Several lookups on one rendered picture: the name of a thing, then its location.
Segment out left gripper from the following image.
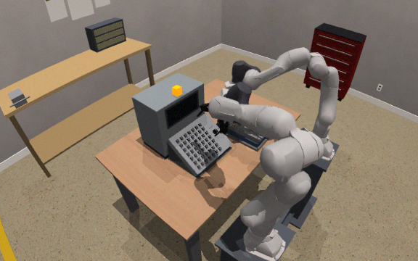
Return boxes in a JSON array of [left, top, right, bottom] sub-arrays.
[[197, 103, 229, 136]]

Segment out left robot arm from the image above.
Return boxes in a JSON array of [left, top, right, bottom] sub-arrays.
[[208, 82, 324, 261]]

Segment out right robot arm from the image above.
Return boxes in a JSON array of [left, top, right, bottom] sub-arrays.
[[225, 47, 339, 161]]

